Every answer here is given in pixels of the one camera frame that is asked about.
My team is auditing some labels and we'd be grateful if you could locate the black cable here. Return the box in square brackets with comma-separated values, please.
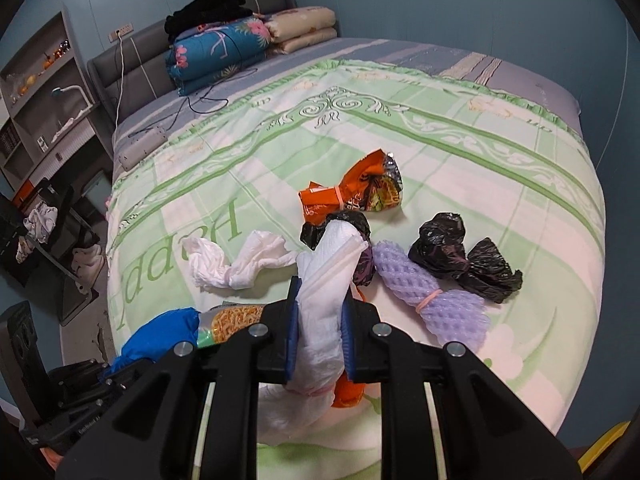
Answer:
[172, 35, 261, 131]

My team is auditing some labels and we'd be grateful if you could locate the beige folded quilt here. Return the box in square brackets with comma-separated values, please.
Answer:
[265, 6, 336, 40]
[270, 27, 339, 55]

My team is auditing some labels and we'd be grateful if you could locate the white plastic bundle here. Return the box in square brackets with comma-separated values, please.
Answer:
[257, 222, 363, 448]

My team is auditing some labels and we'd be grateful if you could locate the white plastic bag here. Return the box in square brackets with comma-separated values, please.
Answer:
[182, 230, 301, 291]

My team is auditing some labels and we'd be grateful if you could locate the yellow object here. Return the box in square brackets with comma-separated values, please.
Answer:
[577, 420, 632, 480]

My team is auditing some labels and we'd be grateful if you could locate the orange snack wrapper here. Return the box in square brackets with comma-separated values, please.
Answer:
[298, 149, 404, 226]

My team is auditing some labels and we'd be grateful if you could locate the purple foam net sleeve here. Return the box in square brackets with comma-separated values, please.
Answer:
[374, 241, 493, 352]

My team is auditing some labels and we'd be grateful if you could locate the green printed blanket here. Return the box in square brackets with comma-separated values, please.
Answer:
[105, 57, 608, 461]

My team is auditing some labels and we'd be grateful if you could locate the black chair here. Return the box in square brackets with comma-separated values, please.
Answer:
[0, 177, 101, 311]

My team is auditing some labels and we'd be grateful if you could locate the black device with round holes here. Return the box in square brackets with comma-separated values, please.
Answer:
[0, 302, 48, 421]

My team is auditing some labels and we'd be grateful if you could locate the grey shelf unit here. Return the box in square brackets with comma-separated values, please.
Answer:
[0, 7, 113, 191]

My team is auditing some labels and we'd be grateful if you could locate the white cable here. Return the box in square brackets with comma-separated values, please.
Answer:
[114, 30, 126, 128]

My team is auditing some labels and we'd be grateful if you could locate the black folded cloth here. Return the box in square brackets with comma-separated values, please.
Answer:
[164, 0, 256, 43]

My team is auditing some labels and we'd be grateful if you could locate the white cloth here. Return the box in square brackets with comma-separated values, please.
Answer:
[22, 202, 58, 246]
[74, 246, 107, 282]

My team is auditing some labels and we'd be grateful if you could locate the blue grey striped bed sheet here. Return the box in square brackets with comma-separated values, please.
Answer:
[112, 37, 583, 171]

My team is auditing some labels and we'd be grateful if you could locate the grey power strip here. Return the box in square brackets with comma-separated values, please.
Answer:
[114, 127, 168, 171]

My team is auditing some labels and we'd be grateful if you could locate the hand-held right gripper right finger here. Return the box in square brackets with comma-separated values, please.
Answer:
[339, 296, 583, 480]

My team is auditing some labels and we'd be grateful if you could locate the orange plastic wrapper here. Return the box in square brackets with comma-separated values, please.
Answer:
[331, 285, 371, 408]

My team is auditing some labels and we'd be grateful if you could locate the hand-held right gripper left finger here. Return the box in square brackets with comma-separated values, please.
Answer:
[55, 276, 301, 480]

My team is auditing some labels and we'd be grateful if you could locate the black plastic bag purple print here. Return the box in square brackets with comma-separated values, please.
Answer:
[300, 210, 377, 287]

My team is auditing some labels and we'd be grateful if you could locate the blue bag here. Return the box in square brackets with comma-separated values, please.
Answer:
[102, 307, 201, 378]

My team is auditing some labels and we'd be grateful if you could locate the blue pillow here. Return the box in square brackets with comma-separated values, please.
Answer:
[166, 16, 273, 97]

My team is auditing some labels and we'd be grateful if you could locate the white desk lamp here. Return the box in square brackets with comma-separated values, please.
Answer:
[51, 85, 96, 111]

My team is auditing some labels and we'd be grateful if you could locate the grey padded headboard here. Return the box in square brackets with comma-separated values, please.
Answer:
[87, 0, 298, 106]

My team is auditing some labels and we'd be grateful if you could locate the noodle print packet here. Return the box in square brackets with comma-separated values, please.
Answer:
[197, 304, 268, 348]

